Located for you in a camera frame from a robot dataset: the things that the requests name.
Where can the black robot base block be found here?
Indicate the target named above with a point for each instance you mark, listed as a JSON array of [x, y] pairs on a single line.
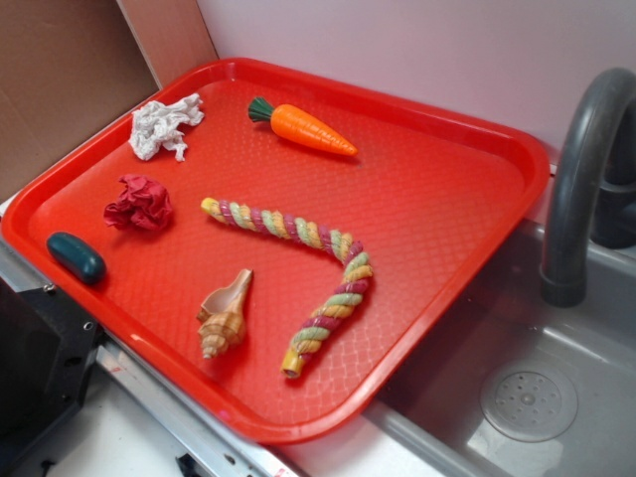
[[48, 345]]

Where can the orange toy carrot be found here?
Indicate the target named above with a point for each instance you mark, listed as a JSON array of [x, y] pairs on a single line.
[[294, 124]]

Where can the red plastic tray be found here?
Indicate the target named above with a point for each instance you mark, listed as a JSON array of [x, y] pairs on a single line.
[[431, 195]]

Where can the tan conch seashell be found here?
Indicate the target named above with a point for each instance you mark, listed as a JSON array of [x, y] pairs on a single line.
[[222, 323]]

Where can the crumpled red cloth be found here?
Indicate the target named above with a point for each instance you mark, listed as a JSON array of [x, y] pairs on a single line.
[[144, 203]]

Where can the crumpled white cloth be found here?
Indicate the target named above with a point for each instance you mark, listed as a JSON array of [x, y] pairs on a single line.
[[157, 126]]

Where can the dark teal oval block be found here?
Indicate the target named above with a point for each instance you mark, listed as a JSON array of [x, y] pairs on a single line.
[[77, 257]]

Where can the grey plastic sink basin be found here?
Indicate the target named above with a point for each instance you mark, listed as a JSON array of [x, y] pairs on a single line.
[[431, 404]]

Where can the round sink drain cover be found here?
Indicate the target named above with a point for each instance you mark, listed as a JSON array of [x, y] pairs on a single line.
[[529, 401]]

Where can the grey curved faucet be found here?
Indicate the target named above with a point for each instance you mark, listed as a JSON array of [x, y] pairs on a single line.
[[593, 197]]

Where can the brown cardboard panel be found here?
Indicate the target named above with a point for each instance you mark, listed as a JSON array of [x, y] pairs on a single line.
[[69, 68]]

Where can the multicolour twisted rope toy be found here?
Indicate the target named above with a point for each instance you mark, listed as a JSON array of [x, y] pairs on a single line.
[[347, 296]]

